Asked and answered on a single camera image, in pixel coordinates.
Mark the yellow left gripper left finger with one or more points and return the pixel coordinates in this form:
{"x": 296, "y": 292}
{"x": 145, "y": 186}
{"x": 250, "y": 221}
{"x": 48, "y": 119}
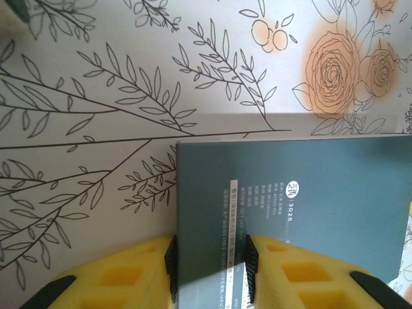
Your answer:
{"x": 96, "y": 273}

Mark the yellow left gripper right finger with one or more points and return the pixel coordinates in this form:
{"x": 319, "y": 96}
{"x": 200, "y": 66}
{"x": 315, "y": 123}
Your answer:
{"x": 322, "y": 289}

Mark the dark teal notebook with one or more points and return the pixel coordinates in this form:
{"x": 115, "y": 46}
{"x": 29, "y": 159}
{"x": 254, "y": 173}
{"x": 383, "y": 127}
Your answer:
{"x": 322, "y": 193}

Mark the dark grey-green object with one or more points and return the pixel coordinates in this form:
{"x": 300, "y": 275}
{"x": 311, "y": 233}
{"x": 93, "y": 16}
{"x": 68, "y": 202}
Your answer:
{"x": 19, "y": 8}

